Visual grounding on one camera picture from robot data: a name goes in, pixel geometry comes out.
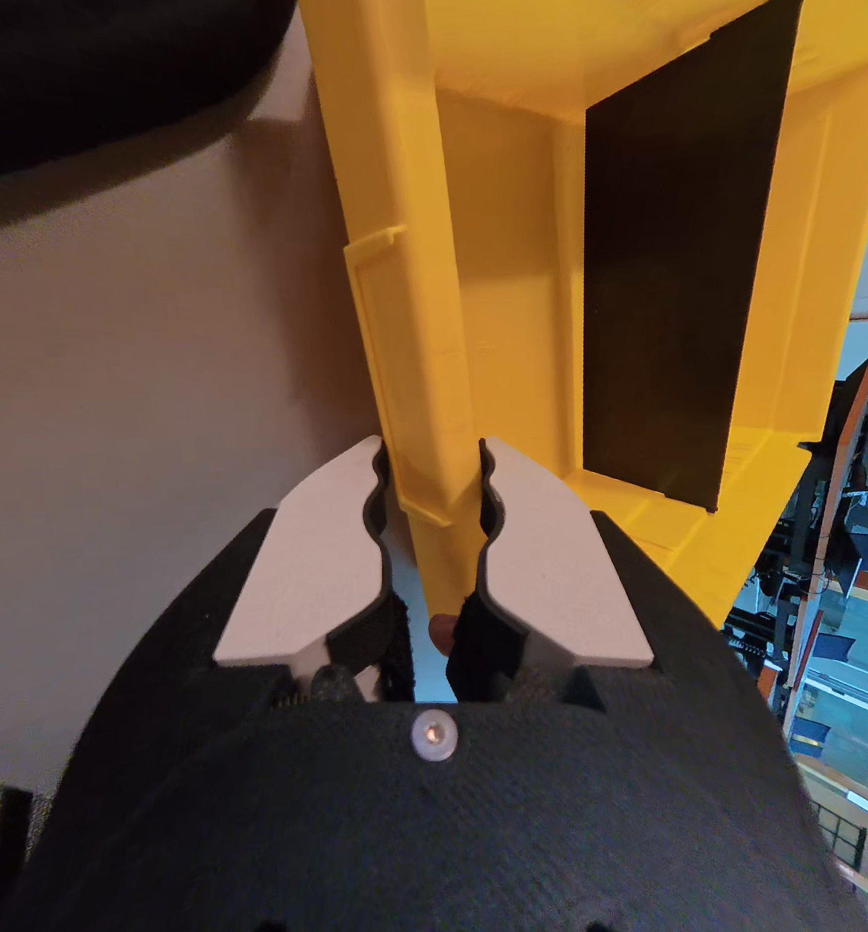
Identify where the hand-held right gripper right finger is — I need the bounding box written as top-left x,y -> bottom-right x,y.
445,437 -> 655,704

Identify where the yellow plastic bin with divider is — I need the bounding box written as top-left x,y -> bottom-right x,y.
299,0 -> 868,634

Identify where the black bin divider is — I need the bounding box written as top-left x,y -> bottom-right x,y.
583,0 -> 802,514

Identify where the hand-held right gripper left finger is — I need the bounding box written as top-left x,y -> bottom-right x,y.
214,435 -> 415,703

